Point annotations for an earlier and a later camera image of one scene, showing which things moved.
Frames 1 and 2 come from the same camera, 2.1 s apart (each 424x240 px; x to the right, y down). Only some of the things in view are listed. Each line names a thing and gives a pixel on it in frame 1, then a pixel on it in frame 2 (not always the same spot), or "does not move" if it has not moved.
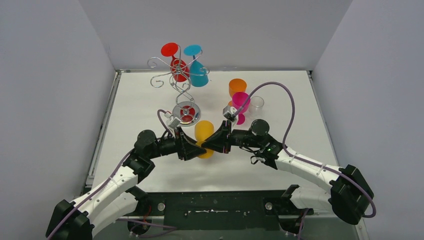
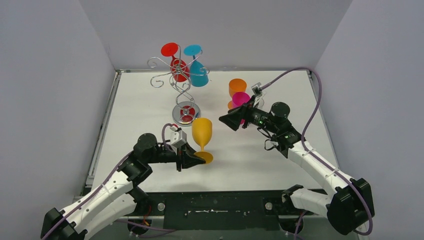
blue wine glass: [198, 77] does not move
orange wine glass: [236, 85] does not move
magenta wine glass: [238, 99] does not move
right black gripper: [220, 140] -> [233, 119]
